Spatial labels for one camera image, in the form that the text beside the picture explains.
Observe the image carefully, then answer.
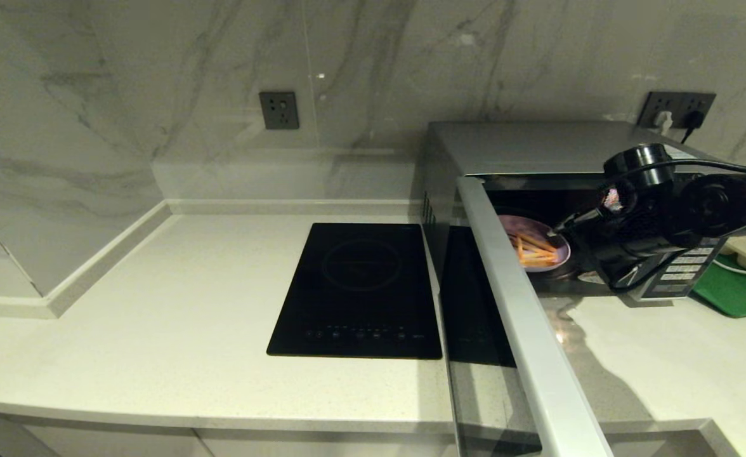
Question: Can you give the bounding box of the purple plate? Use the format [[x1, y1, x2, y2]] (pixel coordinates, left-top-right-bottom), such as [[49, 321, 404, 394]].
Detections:
[[499, 215, 572, 274]]

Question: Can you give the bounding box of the silver microwave oven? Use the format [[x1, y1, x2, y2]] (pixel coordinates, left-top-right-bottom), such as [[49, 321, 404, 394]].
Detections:
[[424, 121, 730, 307]]

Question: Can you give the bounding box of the green plastic tray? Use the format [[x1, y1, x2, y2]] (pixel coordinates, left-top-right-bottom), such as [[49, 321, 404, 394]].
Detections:
[[691, 254, 746, 319]]

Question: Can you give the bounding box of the black induction cooktop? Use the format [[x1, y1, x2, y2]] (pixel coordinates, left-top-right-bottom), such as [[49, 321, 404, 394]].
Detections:
[[266, 222, 443, 360]]

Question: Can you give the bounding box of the large beige cabinet drawer front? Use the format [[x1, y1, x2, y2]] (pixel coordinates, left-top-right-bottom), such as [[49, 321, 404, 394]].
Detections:
[[24, 422, 457, 457]]

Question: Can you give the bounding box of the beige corner cabinet panel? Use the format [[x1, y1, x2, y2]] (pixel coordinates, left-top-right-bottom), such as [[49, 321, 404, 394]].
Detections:
[[0, 413, 63, 457]]

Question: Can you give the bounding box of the thick smooth black cable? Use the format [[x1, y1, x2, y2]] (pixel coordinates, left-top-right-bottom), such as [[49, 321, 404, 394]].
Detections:
[[560, 159, 746, 232]]

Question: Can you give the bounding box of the black power plug with cable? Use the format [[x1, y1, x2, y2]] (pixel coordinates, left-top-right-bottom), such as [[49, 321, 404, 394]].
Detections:
[[681, 112, 705, 145]]

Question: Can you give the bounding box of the grey double wall socket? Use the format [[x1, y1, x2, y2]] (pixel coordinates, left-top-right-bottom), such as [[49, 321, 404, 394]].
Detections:
[[638, 91, 716, 129]]

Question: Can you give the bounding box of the grey single wall socket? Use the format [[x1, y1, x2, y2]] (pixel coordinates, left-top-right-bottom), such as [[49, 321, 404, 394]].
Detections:
[[259, 91, 300, 131]]

